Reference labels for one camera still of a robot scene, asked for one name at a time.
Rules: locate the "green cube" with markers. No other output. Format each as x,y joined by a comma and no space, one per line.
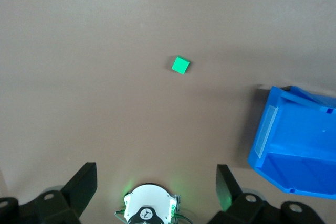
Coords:
179,65

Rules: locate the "blue plastic storage bin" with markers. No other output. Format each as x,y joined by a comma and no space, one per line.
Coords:
296,140

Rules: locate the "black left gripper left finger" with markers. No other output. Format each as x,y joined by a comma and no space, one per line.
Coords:
78,190

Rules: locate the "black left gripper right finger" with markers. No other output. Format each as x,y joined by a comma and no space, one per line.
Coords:
225,190

